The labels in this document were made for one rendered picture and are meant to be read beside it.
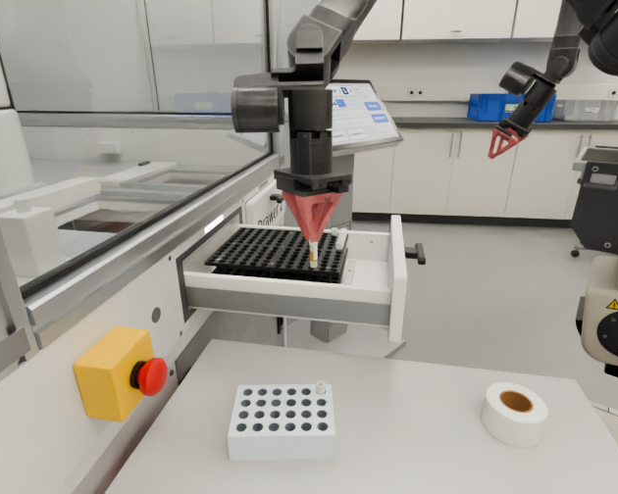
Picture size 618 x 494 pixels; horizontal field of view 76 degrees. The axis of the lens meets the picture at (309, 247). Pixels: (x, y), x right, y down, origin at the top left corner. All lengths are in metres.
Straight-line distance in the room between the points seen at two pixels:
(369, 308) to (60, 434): 0.39
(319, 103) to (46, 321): 0.37
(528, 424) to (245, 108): 0.51
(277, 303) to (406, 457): 0.27
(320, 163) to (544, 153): 3.43
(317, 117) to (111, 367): 0.36
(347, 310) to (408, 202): 3.11
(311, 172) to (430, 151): 3.11
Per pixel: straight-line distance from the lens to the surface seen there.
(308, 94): 0.51
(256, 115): 0.52
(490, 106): 3.82
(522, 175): 3.85
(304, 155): 0.52
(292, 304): 0.60
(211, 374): 0.65
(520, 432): 0.58
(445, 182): 3.68
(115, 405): 0.47
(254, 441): 0.51
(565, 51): 1.18
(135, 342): 0.47
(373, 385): 0.62
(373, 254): 0.81
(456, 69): 4.29
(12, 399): 0.43
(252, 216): 0.89
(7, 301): 0.40
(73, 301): 0.46
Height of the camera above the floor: 1.17
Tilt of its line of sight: 22 degrees down
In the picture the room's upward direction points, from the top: straight up
